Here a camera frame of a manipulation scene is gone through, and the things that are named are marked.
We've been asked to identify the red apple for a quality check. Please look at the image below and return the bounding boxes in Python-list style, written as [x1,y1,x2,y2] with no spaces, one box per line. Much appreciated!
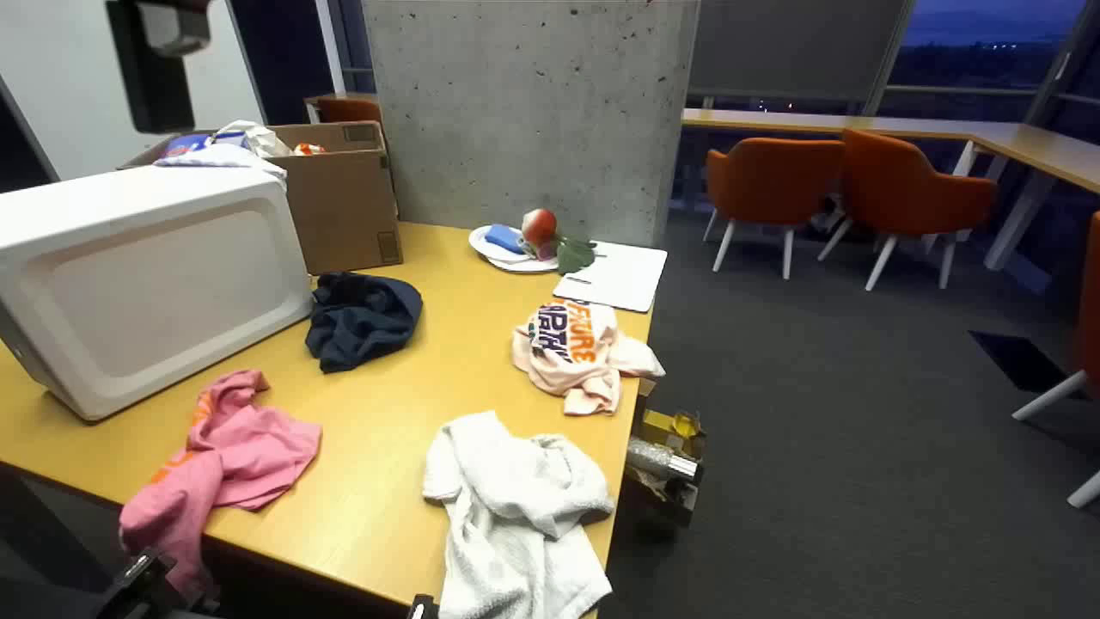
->
[519,202,563,262]

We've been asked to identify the dark blue shirt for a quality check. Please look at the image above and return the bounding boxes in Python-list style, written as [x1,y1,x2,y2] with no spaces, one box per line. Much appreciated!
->
[304,270,425,379]

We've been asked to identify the patterned cloth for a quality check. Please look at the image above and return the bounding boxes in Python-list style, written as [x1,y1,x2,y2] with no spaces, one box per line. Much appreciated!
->
[156,116,291,171]

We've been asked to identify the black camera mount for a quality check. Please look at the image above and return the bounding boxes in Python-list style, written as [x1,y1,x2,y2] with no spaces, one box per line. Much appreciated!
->
[90,552,220,619]

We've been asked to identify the orange chair white legs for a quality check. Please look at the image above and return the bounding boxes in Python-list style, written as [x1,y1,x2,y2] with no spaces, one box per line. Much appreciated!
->
[814,125,1002,295]
[700,136,852,284]
[1012,210,1100,514]

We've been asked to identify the pink shirt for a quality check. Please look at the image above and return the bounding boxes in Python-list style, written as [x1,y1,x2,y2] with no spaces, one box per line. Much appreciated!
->
[116,368,328,606]

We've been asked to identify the peach shirt with print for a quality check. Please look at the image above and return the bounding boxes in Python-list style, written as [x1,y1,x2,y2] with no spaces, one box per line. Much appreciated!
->
[509,300,672,420]

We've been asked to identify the blue sponge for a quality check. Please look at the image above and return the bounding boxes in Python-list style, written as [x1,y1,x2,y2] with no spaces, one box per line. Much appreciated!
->
[482,223,530,258]

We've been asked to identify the white grey shirt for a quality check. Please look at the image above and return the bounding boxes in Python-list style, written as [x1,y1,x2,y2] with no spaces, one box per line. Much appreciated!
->
[419,411,619,619]

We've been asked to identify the brown cardboard box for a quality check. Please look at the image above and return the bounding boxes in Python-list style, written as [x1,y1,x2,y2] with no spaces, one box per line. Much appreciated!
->
[119,116,405,278]

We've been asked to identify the white plastic box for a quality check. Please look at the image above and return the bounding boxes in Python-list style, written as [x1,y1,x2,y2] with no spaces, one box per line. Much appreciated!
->
[0,161,315,428]

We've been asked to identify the grey wall dispenser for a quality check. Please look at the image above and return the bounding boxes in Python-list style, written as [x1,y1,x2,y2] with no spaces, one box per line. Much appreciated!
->
[134,0,216,58]

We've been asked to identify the long wooden desk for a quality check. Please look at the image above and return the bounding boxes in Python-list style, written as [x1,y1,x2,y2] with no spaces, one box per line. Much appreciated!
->
[677,102,1100,276]

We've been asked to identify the green leaf toy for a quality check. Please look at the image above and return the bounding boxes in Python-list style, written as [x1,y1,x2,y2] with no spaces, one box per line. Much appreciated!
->
[555,233,601,276]

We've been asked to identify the yellow bag with can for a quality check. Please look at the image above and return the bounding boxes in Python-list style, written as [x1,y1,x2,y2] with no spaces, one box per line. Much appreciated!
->
[622,407,708,543]

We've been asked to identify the white paper sheet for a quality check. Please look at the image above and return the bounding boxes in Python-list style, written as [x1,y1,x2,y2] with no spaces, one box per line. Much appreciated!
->
[550,239,672,316]

